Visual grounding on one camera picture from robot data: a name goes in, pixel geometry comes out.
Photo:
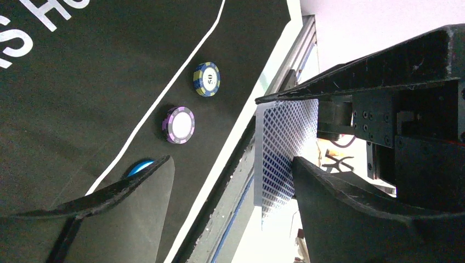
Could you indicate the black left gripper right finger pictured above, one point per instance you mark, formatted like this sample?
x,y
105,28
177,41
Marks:
x,y
346,219

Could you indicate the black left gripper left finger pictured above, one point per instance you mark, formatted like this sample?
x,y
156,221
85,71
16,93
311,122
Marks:
x,y
122,222

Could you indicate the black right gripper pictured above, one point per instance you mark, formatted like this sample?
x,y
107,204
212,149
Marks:
x,y
415,137

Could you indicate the blue round button chip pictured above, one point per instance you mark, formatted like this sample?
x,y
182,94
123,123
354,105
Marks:
x,y
138,166

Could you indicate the blue card deck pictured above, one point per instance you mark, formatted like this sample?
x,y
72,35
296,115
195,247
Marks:
x,y
284,129

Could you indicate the purple chip bottom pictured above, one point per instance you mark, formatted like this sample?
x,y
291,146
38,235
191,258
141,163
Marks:
x,y
179,124

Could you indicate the blue yellow chip bottom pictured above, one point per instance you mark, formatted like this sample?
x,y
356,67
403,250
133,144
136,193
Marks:
x,y
206,79

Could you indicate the black poker felt mat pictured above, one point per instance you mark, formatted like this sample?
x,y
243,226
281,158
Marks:
x,y
86,85

